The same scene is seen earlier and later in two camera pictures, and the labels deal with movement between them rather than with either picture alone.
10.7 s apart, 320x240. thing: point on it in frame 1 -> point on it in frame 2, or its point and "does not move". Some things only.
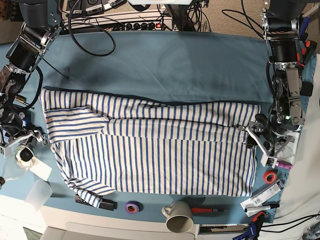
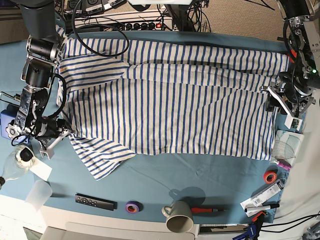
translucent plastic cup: x=40 y=192 does not move
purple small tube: x=284 y=164 does not move
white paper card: x=40 y=168 does not move
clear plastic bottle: x=15 y=167 does not move
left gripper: x=270 y=138 -> x=293 y=95
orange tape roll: x=270 y=176 does not move
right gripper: x=14 y=132 -> x=49 y=132
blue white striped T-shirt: x=107 y=143 -> x=124 y=97
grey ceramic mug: x=179 y=216 does not move
